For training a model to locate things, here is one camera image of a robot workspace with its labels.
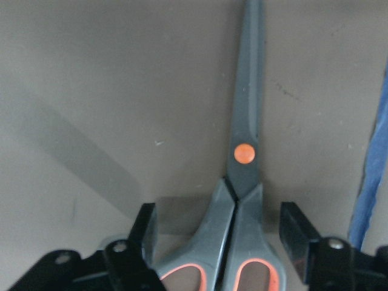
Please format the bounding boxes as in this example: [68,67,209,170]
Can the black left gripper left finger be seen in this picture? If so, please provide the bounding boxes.
[102,203,166,290]

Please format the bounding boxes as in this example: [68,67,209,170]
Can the grey orange scissors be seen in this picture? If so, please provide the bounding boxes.
[155,1,287,290]

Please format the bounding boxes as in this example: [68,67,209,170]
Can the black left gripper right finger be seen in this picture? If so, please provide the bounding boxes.
[279,202,355,290]

